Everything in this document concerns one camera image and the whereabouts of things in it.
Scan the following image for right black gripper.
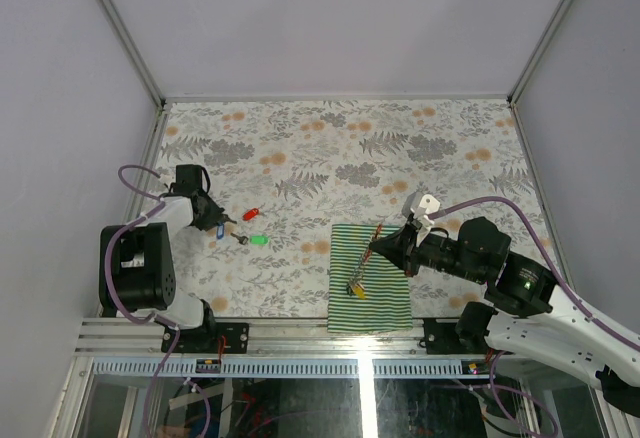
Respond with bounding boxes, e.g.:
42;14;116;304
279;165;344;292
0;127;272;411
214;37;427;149
368;217;485;283

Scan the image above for blue tagged key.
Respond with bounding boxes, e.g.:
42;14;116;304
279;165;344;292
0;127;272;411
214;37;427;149
216;224;225;240

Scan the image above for red handled silver keyring carabiner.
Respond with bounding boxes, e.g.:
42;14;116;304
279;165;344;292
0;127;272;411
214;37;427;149
347;223;384;296

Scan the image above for yellow tagged keys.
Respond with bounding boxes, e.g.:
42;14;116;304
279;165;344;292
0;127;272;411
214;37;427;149
350;286;366;299

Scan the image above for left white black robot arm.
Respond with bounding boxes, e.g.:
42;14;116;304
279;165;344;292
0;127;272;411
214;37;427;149
99;164;230;353

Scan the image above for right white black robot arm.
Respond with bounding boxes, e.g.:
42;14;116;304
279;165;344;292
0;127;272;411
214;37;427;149
369;217;639;416

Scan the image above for red tagged key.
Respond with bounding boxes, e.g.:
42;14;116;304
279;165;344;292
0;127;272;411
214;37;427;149
243;208;260;221

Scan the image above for green tagged key on table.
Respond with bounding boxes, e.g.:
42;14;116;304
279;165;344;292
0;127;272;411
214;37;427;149
230;233;269;246

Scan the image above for green striped cloth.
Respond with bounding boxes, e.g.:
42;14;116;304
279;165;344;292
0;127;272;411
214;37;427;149
327;224;412;334

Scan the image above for floral table mat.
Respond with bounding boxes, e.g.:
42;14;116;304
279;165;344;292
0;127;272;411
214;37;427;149
148;99;554;318

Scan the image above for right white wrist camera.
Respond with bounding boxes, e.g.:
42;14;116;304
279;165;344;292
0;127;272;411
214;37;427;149
402;191;441;234

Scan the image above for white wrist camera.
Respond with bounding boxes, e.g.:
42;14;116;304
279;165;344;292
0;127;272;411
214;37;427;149
158;174;174;195
402;191;441;234

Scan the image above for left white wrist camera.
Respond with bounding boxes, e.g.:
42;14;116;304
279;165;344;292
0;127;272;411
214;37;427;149
158;174;174;195

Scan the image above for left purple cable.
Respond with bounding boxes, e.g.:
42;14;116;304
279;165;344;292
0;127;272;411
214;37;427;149
102;163;211;438

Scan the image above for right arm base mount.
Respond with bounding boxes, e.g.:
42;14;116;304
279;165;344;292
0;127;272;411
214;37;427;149
418;302;497;355

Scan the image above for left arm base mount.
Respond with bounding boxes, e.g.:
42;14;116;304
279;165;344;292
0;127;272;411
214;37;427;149
172;304;250;355

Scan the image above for white slotted cable duct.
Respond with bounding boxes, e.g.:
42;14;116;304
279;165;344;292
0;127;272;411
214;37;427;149
93;358;465;379

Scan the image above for aluminium front rail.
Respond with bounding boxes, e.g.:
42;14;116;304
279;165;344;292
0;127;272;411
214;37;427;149
73;318;426;358

